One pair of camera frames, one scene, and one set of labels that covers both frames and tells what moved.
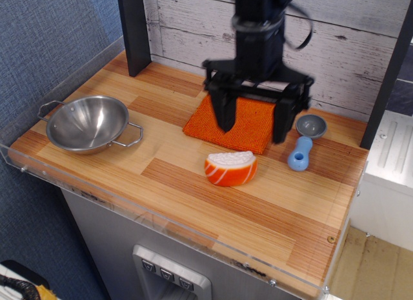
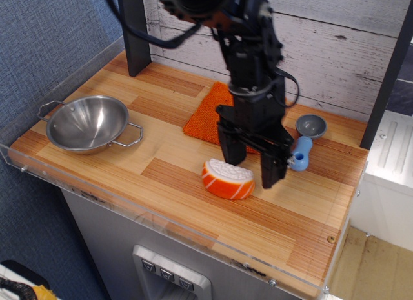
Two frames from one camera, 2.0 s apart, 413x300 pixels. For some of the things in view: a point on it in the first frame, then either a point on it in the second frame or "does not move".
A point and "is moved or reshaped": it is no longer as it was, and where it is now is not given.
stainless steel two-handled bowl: x=88 y=124 does not move
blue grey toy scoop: x=310 y=126 does not move
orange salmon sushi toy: x=230 y=168 is moved or reshaped
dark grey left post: x=132 y=15 does not move
